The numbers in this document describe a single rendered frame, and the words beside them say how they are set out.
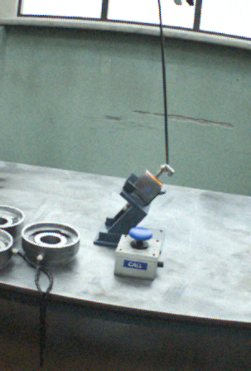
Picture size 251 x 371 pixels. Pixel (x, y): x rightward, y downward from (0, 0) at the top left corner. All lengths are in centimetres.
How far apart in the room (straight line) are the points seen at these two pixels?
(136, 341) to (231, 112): 152
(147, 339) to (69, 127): 157
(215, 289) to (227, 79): 165
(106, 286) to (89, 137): 174
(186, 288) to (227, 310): 9
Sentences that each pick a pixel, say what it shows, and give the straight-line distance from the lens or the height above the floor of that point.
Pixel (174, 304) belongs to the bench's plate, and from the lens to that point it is 86.
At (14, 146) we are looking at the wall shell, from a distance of 270.
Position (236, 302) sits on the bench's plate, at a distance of 89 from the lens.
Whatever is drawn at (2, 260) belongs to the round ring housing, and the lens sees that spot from 90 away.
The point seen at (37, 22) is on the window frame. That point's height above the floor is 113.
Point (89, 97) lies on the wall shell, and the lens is 254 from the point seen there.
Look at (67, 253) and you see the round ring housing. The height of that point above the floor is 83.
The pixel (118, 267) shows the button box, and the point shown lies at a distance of 92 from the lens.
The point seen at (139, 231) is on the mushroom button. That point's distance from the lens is 92.
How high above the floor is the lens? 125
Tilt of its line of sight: 20 degrees down
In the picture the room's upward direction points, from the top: 6 degrees clockwise
